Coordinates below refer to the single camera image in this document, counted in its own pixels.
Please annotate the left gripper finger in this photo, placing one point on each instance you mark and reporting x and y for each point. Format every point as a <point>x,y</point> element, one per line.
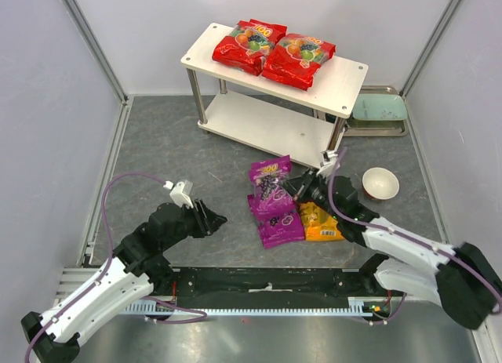
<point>213,221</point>
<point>198,211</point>

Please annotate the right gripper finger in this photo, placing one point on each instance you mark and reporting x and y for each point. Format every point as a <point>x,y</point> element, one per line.
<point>309,178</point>
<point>295,188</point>

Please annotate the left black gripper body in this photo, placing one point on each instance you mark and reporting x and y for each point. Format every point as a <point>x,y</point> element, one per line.
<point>202,218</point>

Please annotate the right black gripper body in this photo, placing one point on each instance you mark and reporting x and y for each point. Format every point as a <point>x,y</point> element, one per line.
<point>310,185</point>

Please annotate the purple grape candy bag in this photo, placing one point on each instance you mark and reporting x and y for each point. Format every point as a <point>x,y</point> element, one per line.
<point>269,199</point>
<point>280,230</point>

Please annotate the orange mango candy bag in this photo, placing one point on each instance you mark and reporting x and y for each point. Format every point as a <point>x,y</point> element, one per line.
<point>318,224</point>

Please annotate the red fruit candy bag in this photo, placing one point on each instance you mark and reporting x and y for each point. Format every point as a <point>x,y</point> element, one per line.
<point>295,60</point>
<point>248,45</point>

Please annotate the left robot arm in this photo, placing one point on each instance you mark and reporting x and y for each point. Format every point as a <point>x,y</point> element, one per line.
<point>137,268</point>

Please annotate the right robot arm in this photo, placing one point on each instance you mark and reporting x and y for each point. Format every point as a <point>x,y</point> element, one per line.
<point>459,279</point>

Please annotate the white two-tier wooden shelf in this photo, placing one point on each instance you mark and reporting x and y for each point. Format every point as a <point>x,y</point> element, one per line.
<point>265,126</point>

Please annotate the white and red bowl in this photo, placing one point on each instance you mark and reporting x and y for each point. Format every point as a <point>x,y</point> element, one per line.
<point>380,184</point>

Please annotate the metal tray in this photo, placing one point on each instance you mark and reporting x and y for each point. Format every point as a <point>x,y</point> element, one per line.
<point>356,128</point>

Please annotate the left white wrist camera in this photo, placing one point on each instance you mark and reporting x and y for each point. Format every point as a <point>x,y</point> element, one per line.
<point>180,192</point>

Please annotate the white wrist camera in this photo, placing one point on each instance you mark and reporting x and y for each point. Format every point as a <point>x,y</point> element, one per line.
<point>329,163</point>
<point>180,192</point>

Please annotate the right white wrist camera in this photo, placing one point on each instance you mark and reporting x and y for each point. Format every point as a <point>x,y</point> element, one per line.
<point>329,163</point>

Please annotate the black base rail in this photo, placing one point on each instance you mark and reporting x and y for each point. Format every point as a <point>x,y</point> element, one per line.
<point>195,280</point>

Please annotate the white slotted cable duct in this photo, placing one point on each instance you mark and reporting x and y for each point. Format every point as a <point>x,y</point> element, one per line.
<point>280,303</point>

